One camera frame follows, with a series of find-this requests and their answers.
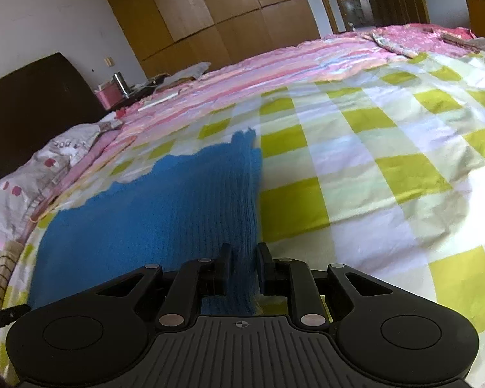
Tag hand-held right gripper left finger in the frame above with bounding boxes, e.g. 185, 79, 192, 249
92, 243, 232, 329

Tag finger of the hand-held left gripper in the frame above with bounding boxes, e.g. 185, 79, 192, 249
0, 302, 32, 334

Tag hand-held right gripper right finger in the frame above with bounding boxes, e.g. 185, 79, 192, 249
257, 243, 395, 329

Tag blue patterned knit sweater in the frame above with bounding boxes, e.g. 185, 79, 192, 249
26, 127, 264, 317

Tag yellow checked bed sheet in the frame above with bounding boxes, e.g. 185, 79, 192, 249
0, 49, 485, 388

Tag printed white pillow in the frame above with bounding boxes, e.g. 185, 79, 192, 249
0, 122, 119, 244

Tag white flat strip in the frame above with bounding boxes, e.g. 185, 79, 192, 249
136, 92, 181, 113

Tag pink striped quilt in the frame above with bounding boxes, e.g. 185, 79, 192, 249
28, 33, 414, 224

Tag pink storage box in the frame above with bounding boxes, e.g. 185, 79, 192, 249
94, 84, 123, 111

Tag dark wooden board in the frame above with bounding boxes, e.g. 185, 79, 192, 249
0, 52, 107, 191

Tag metal thermos bottle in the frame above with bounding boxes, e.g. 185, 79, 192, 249
112, 72, 131, 98

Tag wooden wardrobe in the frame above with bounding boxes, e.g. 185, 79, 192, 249
92, 0, 321, 78

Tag pink floral quilt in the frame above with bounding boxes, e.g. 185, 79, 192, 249
363, 23, 478, 60

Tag brown patterned cloth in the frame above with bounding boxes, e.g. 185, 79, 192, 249
442, 32, 485, 56

